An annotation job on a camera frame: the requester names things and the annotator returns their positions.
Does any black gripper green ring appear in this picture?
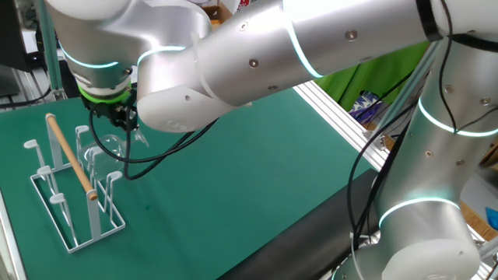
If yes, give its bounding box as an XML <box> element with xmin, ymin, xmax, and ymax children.
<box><xmin>76</xmin><ymin>85</ymin><xmax>140</xmax><ymax>134</ymax></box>

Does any clear wine glass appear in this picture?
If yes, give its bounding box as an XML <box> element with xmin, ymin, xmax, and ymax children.
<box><xmin>76</xmin><ymin>129</ymin><xmax>151</xmax><ymax>183</ymax></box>

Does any green table mat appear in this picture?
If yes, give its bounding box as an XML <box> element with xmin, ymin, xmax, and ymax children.
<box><xmin>0</xmin><ymin>88</ymin><xmax>374</xmax><ymax>280</ymax></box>

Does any black monitor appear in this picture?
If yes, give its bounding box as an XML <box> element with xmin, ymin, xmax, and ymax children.
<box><xmin>0</xmin><ymin>0</ymin><xmax>34</xmax><ymax>98</ymax></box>

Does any black table mat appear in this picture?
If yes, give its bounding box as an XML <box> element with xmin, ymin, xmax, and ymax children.
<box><xmin>217</xmin><ymin>167</ymin><xmax>386</xmax><ymax>280</ymax></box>

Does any blue white patterned bag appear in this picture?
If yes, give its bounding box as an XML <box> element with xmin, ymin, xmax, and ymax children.
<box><xmin>349</xmin><ymin>91</ymin><xmax>386</xmax><ymax>121</ymax></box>

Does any bright green cloth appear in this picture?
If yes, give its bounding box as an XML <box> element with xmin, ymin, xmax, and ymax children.
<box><xmin>314</xmin><ymin>40</ymin><xmax>432</xmax><ymax>112</ymax></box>

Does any cardboard box red label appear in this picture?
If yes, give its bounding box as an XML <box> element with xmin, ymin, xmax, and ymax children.
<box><xmin>480</xmin><ymin>139</ymin><xmax>498</xmax><ymax>169</ymax></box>

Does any blue plastic item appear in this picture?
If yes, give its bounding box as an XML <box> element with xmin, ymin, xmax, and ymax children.
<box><xmin>484</xmin><ymin>205</ymin><xmax>498</xmax><ymax>230</ymax></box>

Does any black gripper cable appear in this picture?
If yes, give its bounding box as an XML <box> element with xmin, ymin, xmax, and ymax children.
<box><xmin>88</xmin><ymin>107</ymin><xmax>219</xmax><ymax>182</ymax></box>

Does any white cup rack wooden handle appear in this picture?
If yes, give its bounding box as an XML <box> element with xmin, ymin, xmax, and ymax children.
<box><xmin>23</xmin><ymin>112</ymin><xmax>127</xmax><ymax>254</ymax></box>

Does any aluminium frame post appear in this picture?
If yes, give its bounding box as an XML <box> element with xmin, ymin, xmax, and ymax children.
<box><xmin>367</xmin><ymin>38</ymin><xmax>444</xmax><ymax>151</ymax></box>
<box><xmin>34</xmin><ymin>0</ymin><xmax>67</xmax><ymax>101</ymax></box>

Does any black cable bundle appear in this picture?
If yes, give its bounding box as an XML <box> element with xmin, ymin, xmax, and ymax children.
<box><xmin>345</xmin><ymin>100</ymin><xmax>418</xmax><ymax>250</ymax></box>

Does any black camera cable with connector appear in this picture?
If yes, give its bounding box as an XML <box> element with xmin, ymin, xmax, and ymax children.
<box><xmin>438</xmin><ymin>0</ymin><xmax>498</xmax><ymax>134</ymax></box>

